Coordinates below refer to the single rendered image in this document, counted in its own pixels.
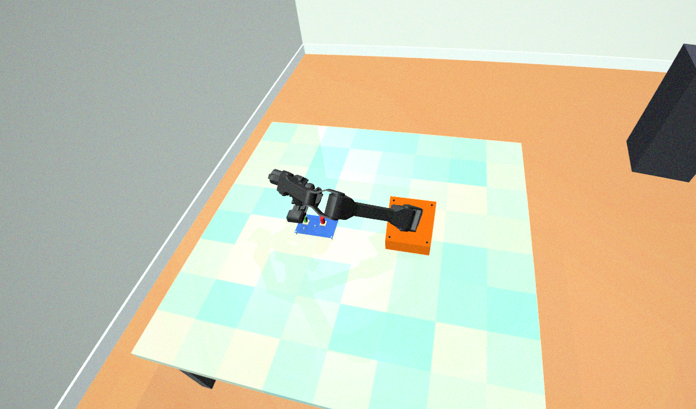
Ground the blue circuit board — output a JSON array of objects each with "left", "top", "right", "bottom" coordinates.
[{"left": 294, "top": 214, "right": 338, "bottom": 240}]

